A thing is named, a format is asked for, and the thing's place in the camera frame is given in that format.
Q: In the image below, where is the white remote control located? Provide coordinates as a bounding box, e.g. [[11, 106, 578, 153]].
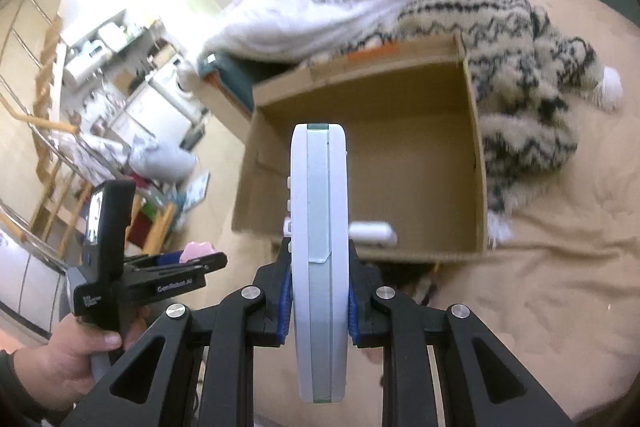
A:
[[290, 124, 349, 403]]

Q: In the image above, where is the pink cartoon toy keychain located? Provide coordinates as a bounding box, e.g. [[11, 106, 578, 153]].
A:
[[179, 242, 216, 263]]

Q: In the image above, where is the person's left hand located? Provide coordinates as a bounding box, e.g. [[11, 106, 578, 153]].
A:
[[11, 307, 150, 411]]

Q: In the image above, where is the white earbuds case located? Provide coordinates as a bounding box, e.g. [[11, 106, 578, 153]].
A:
[[348, 221, 397, 248]]

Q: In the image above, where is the white bathroom scale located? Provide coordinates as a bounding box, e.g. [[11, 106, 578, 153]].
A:
[[183, 171, 210, 212]]

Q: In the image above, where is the grey white plastic bag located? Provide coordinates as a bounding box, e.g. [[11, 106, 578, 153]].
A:
[[128, 136, 198, 184]]

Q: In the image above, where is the brown cardboard box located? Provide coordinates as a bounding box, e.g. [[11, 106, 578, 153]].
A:
[[232, 34, 487, 262]]

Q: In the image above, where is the white washing machine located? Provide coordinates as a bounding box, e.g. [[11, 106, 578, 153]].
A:
[[125, 77, 204, 145]]

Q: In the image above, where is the teal mattress edge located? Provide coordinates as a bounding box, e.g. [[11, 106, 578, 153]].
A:
[[196, 54, 296, 118]]

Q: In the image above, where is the cream black patterned fuzzy blanket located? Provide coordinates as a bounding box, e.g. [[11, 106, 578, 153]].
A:
[[342, 0, 623, 246]]

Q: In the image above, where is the wooden chair frame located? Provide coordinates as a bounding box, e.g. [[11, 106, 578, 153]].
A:
[[125, 194, 177, 256]]

